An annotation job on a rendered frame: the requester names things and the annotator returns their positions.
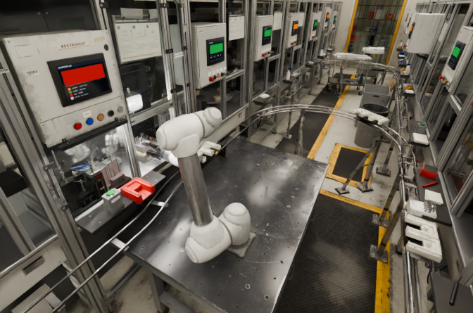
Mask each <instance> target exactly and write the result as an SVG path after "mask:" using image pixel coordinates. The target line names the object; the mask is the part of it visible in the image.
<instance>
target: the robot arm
mask: <svg viewBox="0 0 473 313"><path fill-rule="evenodd" d="M221 121H222V116H221V112H220V111H219V110H218V109H217V108H214V107H212V108H206V109H205V110H202V111H198V112H196V113H191V114H186V115H181V116H179V117H175V118H173V119H171V120H168V121H167V122H165V123H164V124H162V125H161V126H160V127H159V128H158V130H157V132H156V139H157V142H158V143H156V142H153V141H150V142H145V141H144V142H143V143H141V144H143V145H145V146H150V147H152V148H153V149H155V151H157V152H155V151H152V150H149V151H147V153H149V155H151V157H154V158H157V159H159V160H162V159H164V160H165V161H167V162H170V163H172V164H173V165H174V166H177V167H179V170H180V173H181V175H182V181H183V184H184V187H185V190H186V193H187V198H188V201H189V206H190V209H191V213H192V217H193V219H194V221H193V222H192V224H191V227H190V229H191V230H190V237H188V239H187V241H186V244H185V250H186V252H187V255H188V256H189V258H190V259H191V261H192V262H194V263H203V262H207V261H209V260H211V259H213V258H214V257H216V256H218V255H219V254H220V253H222V252H223V251H224V250H228V251H230V252H232V253H234V254H236V255H238V256H239V257H240V258H244V255H245V252H246V251H247V249H248V247H249V246H250V244H251V242H252V240H253V239H254V238H255V237H256V235H255V234H254V233H251V232H250V230H251V218H250V214H249V212H248V210H247V209H246V208H245V206H244V205H242V204H241V203H232V204H230V205H228V206H227V207H226V208H225V209H224V212H223V213H222V214H221V215H220V216H219V217H218V218H217V217H216V216H214V215H213V214H212V210H211V207H210V202H209V199H208V193H207V190H206V185H205V182H204V178H203V173H202V169H201V164H200V161H199V158H198V153H197V152H198V150H199V149H200V148H201V147H202V145H203V140H204V139H207V138H208V137H209V136H211V135H212V134H214V133H215V131H216V130H217V129H218V127H219V126H220V124H221Z"/></svg>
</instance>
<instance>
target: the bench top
mask: <svg viewBox="0 0 473 313"><path fill-rule="evenodd" d="M268 149H269V150H268ZM226 155H227V157H226V158H225V157H222V156H219V155H215V159H213V160H212V161H211V162H210V163H208V164H207V165H206V166H205V167H204V168H203V169H202V173H203V178H204V182H205V185H206V190H207V193H208V199H209V202H210V207H211V210H212V214H213V215H214V216H216V217H217V218H218V217H219V216H220V215H221V214H222V213H223V212H224V209H225V208H226V207H227V206H228V205H230V204H232V203H241V204H242V205H244V206H245V208H246V209H247V210H248V212H249V214H250V218H251V230H250V232H251V233H254V234H255V235H256V237H255V238H254V239H253V240H252V242H251V244H250V246H249V247H248V249H247V251H246V252H245V255H244V258H240V257H239V256H238V255H236V254H234V253H232V252H230V251H228V250H224V251H223V252H222V253H220V254H219V255H218V256H216V257H214V258H213V259H211V260H209V261H207V262H203V263H194V262H192V261H191V259H190V258H189V256H188V255H187V252H186V250H185V244H186V241H187V239H188V237H190V230H191V229H190V227H191V224H192V222H193V221H194V219H193V217H192V213H191V209H190V206H189V201H188V198H187V193H186V190H185V187H184V185H183V184H182V185H181V186H180V187H179V188H178V189H177V190H176V191H175V193H174V194H173V195H172V197H171V199H170V200H169V201H168V204H169V205H168V206H167V207H164V208H163V210H162V211H161V212H160V214H159V215H158V216H157V217H156V218H155V220H154V221H153V222H152V223H151V224H150V225H149V226H148V227H147V229H145V230H144V231H143V232H142V233H141V234H140V235H139V236H138V237H136V238H135V239H134V240H133V241H132V242H131V243H130V244H129V245H128V246H129V248H128V249H127V250H126V251H127V252H129V253H130V254H132V255H133V256H135V257H136V258H138V259H139V260H141V261H142V262H144V263H146V264H147V265H148V266H150V267H152V268H153V269H155V270H156V271H157V272H159V273H161V274H162V275H164V276H166V277H167V278H169V279H170V280H171V281H173V282H175V283H176V284H178V285H179V286H181V287H183V288H184V289H185V290H187V291H189V292H190V293H191V294H193V295H195V296H196V297H198V298H199V299H201V300H202V301H204V302H205V303H207V304H209V305H210V306H211V307H213V308H215V309H216V310H217V311H219V312H221V313H273V312H274V309H275V306H276V304H277V301H278V299H279V295H280V293H281V291H282V288H283V285H284V282H285V280H286V277H287V275H288V273H289V270H290V267H291V264H292V262H293V260H294V256H295V254H296V251H297V249H298V246H299V243H300V242H301V238H302V235H303V232H304V231H305V228H306V225H307V223H308V220H309V217H310V214H311V212H312V210H313V207H314V204H315V201H316V199H317V196H318V194H319V192H320V189H321V186H322V183H323V181H324V178H325V175H326V173H327V170H328V168H329V164H327V163H324V162H320V161H317V160H313V159H310V158H305V157H303V156H299V155H295V154H293V153H288V152H285V151H281V150H278V149H275V148H270V147H267V146H263V145H260V144H257V143H253V142H250V141H246V140H243V139H238V138H235V139H234V140H233V141H231V142H230V143H229V144H228V145H227V147H226ZM269 162H270V164H269ZM296 164H297V165H296ZM259 176H261V177H259ZM181 182H182V175H180V176H179V177H178V178H176V180H174V181H173V182H172V183H170V184H169V185H168V186H166V187H165V188H164V189H163V190H162V191H161V192H160V193H159V194H158V195H157V196H156V197H155V199H154V201H158V202H162V203H165V202H166V200H167V199H168V198H169V196H170V195H171V193H172V192H173V191H174V190H175V189H176V187H177V186H178V185H179V184H180V183H181ZM148 203H149V201H148V202H147V203H146V204H144V205H143V206H142V207H140V208H139V209H138V210H137V211H136V212H134V213H133V214H132V215H131V216H129V217H128V218H127V219H126V220H125V221H123V222H122V223H121V224H119V225H118V226H117V227H115V228H114V230H112V231H111V232H110V233H109V234H107V235H106V237H107V238H108V239H109V240H110V239H111V238H112V237H113V236H114V235H116V234H117V233H118V232H119V231H120V230H121V229H123V228H124V227H125V226H127V225H128V224H129V223H130V222H131V221H132V220H133V219H134V218H135V217H136V216H137V215H138V214H139V213H140V212H141V211H142V210H143V209H144V208H145V207H146V206H147V204H148ZM161 208H162V206H158V205H152V204H150V205H149V206H148V207H147V209H146V210H145V211H144V212H143V213H142V214H141V216H140V217H139V218H138V219H137V220H136V221H135V222H133V223H132V224H131V225H130V226H129V227H127V228H126V229H125V230H124V231H123V232H122V233H121V234H119V235H118V236H117V237H116V239H118V240H119V241H121V242H123V243H124V244H126V243H127V242H129V241H130V240H131V239H132V238H133V237H134V236H136V235H137V234H138V233H139V232H140V231H141V230H142V229H143V228H144V227H145V226H146V225H147V224H148V223H149V222H150V221H151V220H152V219H153V218H154V217H155V215H156V214H157V213H158V211H159V210H160V209H161ZM266 295H267V296H268V297H269V298H268V299H265V296H266ZM236 305H239V308H236Z"/></svg>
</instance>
